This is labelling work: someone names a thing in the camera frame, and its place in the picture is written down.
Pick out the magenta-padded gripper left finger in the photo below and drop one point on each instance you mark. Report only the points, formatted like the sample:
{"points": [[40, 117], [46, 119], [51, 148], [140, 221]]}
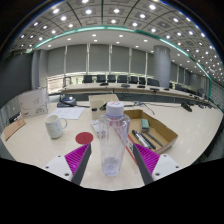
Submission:
{"points": [[77, 159]]}

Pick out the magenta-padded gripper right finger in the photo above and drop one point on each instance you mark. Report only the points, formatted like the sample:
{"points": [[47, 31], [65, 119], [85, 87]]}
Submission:
{"points": [[147, 159]]}

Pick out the clear plastic water bottle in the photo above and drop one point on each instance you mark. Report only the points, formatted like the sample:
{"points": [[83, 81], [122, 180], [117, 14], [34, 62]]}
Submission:
{"points": [[113, 140]]}

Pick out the black marker pen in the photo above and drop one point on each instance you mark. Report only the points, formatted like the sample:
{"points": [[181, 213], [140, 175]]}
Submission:
{"points": [[155, 139]]}

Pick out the grey marker pen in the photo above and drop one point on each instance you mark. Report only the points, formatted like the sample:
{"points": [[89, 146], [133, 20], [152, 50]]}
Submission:
{"points": [[141, 139]]}

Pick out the flat round red coaster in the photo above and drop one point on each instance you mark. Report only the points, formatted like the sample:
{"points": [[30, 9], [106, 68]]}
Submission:
{"points": [[84, 138]]}

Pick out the brown red-sided open cardboard box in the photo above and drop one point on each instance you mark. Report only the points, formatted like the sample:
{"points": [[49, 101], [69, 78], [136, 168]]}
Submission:
{"points": [[165, 131]]}

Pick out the green board eraser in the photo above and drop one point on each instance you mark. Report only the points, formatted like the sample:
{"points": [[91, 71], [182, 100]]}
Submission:
{"points": [[145, 125]]}

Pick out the white remote control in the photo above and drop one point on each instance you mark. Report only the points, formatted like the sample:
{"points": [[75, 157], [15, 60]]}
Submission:
{"points": [[95, 127]]}

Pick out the white ceramic mug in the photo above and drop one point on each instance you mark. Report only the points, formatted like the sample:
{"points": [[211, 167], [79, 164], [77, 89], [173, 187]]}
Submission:
{"points": [[53, 126]]}

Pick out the white printed paper sheet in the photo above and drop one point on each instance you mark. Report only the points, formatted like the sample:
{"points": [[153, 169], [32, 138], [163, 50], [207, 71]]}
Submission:
{"points": [[68, 113]]}

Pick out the black stapler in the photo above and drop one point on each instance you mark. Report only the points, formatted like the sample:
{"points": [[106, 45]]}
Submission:
{"points": [[101, 107]]}

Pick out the black desk phone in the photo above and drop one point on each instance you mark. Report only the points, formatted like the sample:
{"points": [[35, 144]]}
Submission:
{"points": [[66, 102]]}

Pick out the small beige open box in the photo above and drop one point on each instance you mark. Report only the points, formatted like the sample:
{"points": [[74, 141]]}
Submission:
{"points": [[100, 99]]}

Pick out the black table microphone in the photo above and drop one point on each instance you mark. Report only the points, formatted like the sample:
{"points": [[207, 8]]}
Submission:
{"points": [[186, 106]]}

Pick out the white printed cardboard box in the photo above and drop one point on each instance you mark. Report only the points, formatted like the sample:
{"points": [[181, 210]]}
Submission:
{"points": [[33, 102]]}

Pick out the long curved conference desk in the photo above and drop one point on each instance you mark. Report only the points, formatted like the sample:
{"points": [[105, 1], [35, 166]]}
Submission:
{"points": [[100, 89]]}

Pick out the row of black office chairs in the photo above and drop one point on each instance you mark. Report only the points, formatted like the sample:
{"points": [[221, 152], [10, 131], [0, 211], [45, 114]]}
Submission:
{"points": [[122, 79]]}

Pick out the round ceiling lights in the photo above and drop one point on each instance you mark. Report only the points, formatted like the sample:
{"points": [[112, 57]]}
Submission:
{"points": [[116, 10]]}

